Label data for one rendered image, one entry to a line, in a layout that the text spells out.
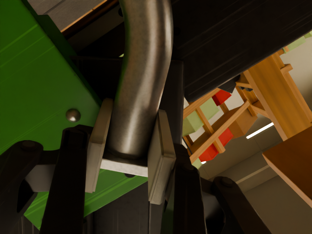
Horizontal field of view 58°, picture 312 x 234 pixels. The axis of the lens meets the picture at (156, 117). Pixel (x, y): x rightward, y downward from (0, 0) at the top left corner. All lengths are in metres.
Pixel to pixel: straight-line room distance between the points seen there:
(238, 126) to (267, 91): 3.18
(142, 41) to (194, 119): 3.35
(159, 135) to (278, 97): 0.88
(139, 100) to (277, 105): 0.87
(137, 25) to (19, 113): 0.12
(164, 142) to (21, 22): 0.13
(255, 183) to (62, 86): 7.66
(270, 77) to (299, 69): 8.82
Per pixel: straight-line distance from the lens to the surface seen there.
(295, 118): 1.05
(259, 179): 7.81
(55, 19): 0.86
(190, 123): 3.45
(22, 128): 0.24
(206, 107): 3.74
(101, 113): 0.17
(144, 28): 0.17
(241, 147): 9.65
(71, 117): 0.22
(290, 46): 9.18
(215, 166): 9.71
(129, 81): 0.17
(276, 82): 1.01
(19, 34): 0.22
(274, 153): 0.77
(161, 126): 0.17
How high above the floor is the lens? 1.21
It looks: 4 degrees up
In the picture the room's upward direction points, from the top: 148 degrees clockwise
